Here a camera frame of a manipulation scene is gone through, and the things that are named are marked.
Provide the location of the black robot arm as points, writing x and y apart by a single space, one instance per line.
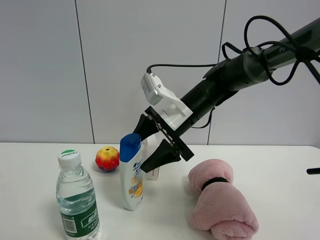
252 66

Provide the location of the black hair band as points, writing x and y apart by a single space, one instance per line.
212 181

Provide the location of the white cardboard box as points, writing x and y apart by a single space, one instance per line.
149 145

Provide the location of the white shampoo bottle blue cap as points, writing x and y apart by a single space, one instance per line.
131 176

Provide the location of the rolled pink towel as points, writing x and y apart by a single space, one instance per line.
221 208

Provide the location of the red yellow toy ball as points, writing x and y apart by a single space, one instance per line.
107 159

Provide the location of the white wrist camera with mount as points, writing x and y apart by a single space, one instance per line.
165 102

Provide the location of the clear water bottle green label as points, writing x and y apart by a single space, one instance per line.
76 198

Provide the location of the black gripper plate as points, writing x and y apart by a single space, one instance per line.
166 152

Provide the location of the black rod at right edge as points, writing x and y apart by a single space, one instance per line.
313 171

